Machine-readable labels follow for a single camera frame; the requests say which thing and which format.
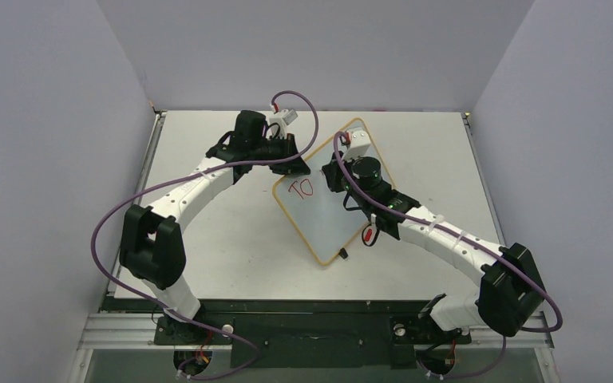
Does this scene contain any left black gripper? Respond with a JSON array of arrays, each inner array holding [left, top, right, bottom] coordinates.
[[251, 134, 310, 176]]

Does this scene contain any yellow-framed whiteboard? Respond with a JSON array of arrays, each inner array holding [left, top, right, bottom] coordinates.
[[272, 136, 368, 267]]

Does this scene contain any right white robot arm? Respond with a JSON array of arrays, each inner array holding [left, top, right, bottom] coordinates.
[[322, 156, 545, 341]]

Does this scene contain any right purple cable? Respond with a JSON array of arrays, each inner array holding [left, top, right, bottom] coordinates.
[[333, 131, 564, 381]]

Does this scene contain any purple cable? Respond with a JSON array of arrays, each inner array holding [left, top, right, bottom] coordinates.
[[333, 131, 564, 381], [89, 90, 320, 381]]

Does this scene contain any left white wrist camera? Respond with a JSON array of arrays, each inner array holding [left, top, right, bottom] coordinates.
[[268, 109, 298, 138]]

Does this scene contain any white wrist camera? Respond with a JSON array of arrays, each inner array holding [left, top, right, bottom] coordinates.
[[268, 109, 298, 138], [342, 127, 371, 162]]

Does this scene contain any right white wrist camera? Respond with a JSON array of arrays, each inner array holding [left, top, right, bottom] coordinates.
[[342, 127, 371, 162]]

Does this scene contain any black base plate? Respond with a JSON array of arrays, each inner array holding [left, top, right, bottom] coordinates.
[[100, 298, 498, 370]]

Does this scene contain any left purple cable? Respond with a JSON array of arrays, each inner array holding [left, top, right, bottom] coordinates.
[[89, 90, 320, 381]]

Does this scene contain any aluminium frame rail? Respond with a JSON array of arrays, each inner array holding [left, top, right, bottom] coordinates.
[[78, 313, 554, 351]]

